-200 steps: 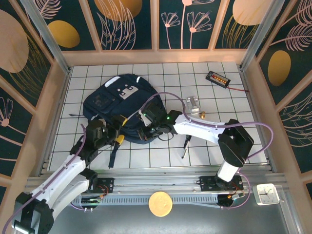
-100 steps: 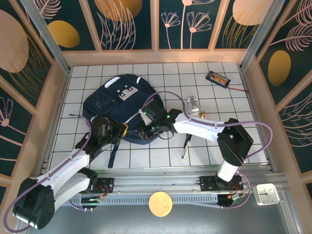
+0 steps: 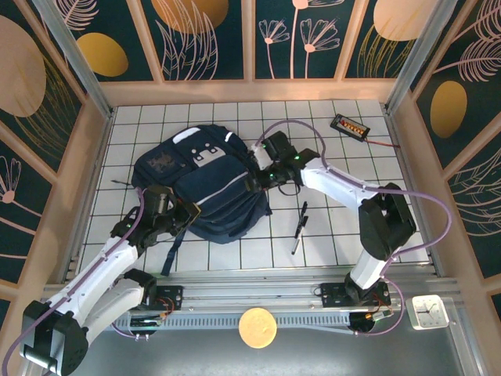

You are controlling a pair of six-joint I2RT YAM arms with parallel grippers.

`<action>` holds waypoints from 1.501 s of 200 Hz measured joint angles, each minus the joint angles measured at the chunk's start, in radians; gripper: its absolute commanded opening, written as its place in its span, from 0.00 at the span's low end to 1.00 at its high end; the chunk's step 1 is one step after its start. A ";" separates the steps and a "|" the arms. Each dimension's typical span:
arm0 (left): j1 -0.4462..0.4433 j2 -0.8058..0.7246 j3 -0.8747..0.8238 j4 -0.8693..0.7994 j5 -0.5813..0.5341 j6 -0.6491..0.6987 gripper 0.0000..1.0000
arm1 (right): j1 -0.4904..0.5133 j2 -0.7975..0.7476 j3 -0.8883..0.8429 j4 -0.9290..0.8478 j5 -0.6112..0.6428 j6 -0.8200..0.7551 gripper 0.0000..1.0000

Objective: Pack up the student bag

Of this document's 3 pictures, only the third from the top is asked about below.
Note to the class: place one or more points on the aluminium corner post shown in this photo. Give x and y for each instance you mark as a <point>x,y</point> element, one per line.
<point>78,66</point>
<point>419,51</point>

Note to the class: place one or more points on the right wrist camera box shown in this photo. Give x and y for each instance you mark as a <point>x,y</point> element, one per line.
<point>260,156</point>

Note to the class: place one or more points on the black silver pen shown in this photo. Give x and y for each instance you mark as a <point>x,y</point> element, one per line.
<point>295,244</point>

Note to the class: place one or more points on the round cork disc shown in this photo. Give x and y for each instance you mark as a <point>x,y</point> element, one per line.
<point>257,328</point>

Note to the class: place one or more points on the navy blue backpack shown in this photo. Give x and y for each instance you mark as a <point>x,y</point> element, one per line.
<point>211,184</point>

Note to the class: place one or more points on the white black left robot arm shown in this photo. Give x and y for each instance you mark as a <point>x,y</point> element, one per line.
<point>98,266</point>

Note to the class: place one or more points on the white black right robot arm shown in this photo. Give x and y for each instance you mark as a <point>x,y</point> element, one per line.
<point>332,184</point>

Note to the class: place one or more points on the white square clock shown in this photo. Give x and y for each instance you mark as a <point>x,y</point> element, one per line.
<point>427,312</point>

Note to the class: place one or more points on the black marker pen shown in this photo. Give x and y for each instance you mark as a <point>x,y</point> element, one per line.
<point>302,215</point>

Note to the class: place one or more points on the black board with yellow connectors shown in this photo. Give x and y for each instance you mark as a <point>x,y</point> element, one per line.
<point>348,126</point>

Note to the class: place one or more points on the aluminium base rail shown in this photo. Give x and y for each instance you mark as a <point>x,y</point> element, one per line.
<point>250,291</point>

